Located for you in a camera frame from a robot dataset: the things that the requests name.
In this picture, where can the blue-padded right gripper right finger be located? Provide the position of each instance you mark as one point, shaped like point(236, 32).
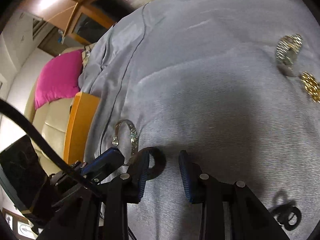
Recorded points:
point(192, 178)

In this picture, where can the wooden glass cabinet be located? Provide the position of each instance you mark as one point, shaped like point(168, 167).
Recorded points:
point(87, 24)

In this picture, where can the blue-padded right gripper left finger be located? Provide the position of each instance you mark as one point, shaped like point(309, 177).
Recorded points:
point(138, 171)

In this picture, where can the magenta pillow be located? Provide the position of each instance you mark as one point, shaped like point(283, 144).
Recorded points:
point(58, 79)

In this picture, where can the grey bed sheet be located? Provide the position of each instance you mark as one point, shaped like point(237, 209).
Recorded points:
point(201, 76)

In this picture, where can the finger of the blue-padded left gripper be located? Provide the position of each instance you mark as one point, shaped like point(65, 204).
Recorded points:
point(104, 165)

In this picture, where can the beige leather sofa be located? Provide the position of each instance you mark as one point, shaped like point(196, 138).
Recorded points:
point(51, 119)

